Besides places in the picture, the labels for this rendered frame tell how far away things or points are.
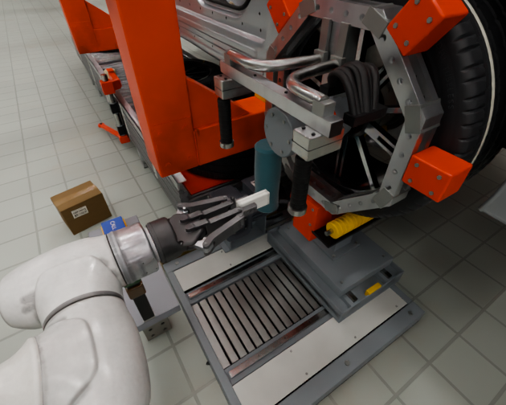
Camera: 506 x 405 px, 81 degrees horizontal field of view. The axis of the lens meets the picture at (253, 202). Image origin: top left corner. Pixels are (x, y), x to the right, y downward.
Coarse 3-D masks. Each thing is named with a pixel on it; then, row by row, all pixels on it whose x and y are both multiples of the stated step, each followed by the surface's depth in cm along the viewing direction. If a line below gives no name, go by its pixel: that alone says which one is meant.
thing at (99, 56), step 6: (78, 54) 354; (96, 54) 327; (102, 54) 324; (108, 54) 326; (114, 54) 323; (84, 60) 311; (96, 60) 309; (102, 60) 307; (108, 60) 308; (84, 66) 336; (90, 72) 305
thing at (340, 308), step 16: (272, 240) 142; (288, 256) 133; (304, 272) 126; (384, 272) 124; (400, 272) 125; (320, 288) 119; (368, 288) 118; (384, 288) 125; (336, 304) 117; (352, 304) 115; (336, 320) 117
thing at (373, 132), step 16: (368, 32) 73; (304, 48) 90; (304, 80) 101; (320, 80) 91; (384, 80) 72; (400, 112) 72; (352, 128) 92; (368, 128) 82; (352, 144) 113; (384, 144) 79; (320, 160) 106; (336, 160) 97; (352, 160) 108; (368, 160) 86; (336, 176) 100; (352, 176) 101; (368, 176) 88; (384, 176) 97; (352, 192) 93
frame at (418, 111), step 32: (320, 0) 67; (352, 0) 65; (288, 32) 80; (384, 32) 57; (384, 64) 60; (416, 64) 59; (416, 96) 57; (416, 128) 58; (288, 160) 103; (320, 192) 94; (384, 192) 71
